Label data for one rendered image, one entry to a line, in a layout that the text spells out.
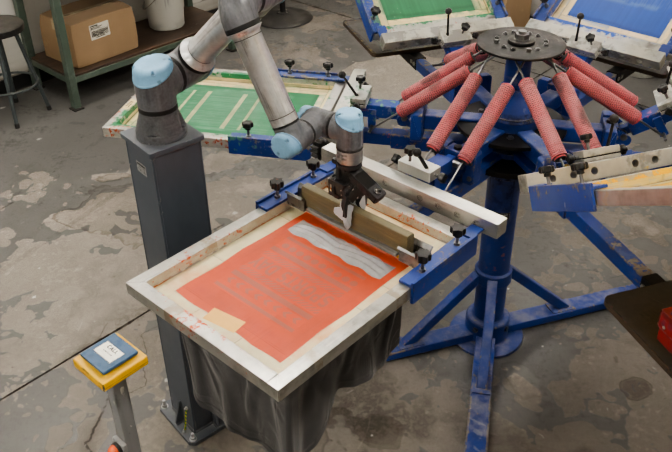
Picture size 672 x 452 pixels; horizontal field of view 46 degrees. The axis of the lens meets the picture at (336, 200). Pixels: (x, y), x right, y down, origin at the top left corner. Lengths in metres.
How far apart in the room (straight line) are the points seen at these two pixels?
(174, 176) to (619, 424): 1.88
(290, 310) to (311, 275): 0.15
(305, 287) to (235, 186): 2.33
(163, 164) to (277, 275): 0.49
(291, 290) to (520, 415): 1.32
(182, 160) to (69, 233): 1.92
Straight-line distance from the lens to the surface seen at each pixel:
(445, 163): 2.55
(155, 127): 2.37
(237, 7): 2.03
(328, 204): 2.33
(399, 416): 3.11
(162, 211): 2.45
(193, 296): 2.16
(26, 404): 3.38
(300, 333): 2.02
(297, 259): 2.25
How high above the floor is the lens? 2.31
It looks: 33 degrees down
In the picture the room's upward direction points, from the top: 1 degrees counter-clockwise
